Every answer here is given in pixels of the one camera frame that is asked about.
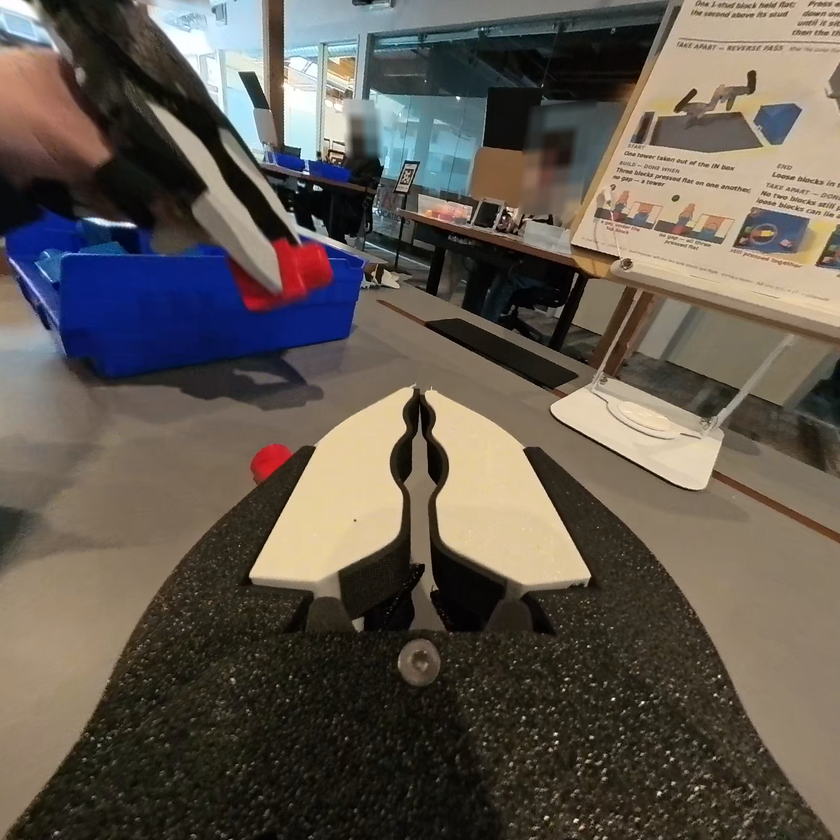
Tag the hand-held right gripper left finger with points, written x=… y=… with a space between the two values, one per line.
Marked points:
x=328 y=512

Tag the person's left hand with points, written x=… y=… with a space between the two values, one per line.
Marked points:
x=46 y=118

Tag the clear container with blocks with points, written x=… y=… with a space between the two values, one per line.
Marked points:
x=446 y=210

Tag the cardboard panel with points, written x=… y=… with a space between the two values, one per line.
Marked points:
x=495 y=177

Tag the wooden pillar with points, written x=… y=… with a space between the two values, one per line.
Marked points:
x=623 y=321
x=274 y=79

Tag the small silver stand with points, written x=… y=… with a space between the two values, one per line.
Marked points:
x=489 y=215

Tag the black-legged desk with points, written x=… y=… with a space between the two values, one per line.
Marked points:
x=446 y=226

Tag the printed instruction sheet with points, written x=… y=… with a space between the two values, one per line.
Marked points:
x=722 y=164

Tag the blue plastic bin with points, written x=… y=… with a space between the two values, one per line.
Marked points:
x=164 y=315

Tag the white plastic parts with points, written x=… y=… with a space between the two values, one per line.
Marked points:
x=387 y=281

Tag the black screen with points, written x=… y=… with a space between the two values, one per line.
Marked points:
x=512 y=118

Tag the black and white code sign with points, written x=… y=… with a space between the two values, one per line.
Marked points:
x=407 y=177

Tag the black mat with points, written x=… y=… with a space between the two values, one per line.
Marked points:
x=505 y=351

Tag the small blue bin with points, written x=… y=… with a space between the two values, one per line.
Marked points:
x=285 y=157
x=328 y=170

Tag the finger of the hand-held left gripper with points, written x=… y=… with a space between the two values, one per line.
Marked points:
x=243 y=249
x=258 y=176

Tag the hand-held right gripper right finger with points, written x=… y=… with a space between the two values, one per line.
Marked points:
x=512 y=512

